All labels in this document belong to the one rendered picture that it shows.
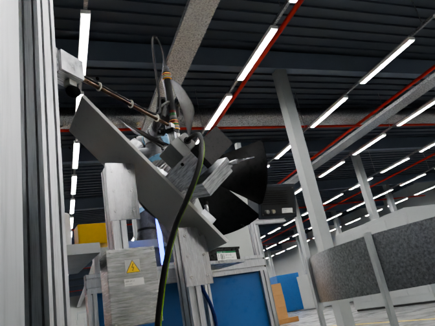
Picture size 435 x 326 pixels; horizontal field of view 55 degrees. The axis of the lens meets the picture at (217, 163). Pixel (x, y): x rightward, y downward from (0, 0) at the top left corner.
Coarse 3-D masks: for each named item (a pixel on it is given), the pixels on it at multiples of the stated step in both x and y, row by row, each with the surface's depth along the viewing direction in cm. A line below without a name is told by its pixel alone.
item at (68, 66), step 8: (56, 48) 125; (56, 56) 124; (64, 56) 125; (72, 56) 129; (56, 64) 123; (64, 64) 124; (72, 64) 128; (80, 64) 131; (64, 72) 125; (72, 72) 127; (80, 72) 130; (64, 80) 129; (80, 80) 130
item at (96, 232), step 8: (80, 224) 179; (88, 224) 181; (96, 224) 182; (104, 224) 184; (80, 232) 178; (88, 232) 179; (96, 232) 181; (104, 232) 182; (80, 240) 177; (88, 240) 178; (96, 240) 180; (104, 240) 181
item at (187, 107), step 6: (174, 84) 151; (174, 90) 155; (180, 90) 147; (180, 96) 151; (186, 96) 142; (180, 102) 155; (186, 102) 144; (186, 108) 146; (192, 108) 139; (186, 114) 149; (192, 114) 140; (186, 120) 152; (192, 120) 142; (186, 126) 157
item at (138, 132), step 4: (116, 116) 166; (128, 124) 168; (132, 128) 165; (136, 128) 172; (136, 132) 183; (140, 132) 168; (144, 132) 174; (144, 136) 165; (148, 136) 168; (152, 136) 172; (152, 140) 166; (156, 140) 168; (160, 140) 173; (156, 144) 165; (160, 144) 167; (164, 144) 170; (168, 144) 173
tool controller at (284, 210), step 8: (272, 184) 232; (280, 184) 235; (288, 184) 238; (272, 192) 231; (280, 192) 234; (288, 192) 237; (248, 200) 235; (264, 200) 228; (272, 200) 230; (280, 200) 233; (288, 200) 236; (256, 208) 228; (264, 208) 227; (272, 208) 230; (280, 208) 233; (288, 208) 235; (264, 216) 227; (272, 216) 230; (280, 216) 232; (288, 216) 235
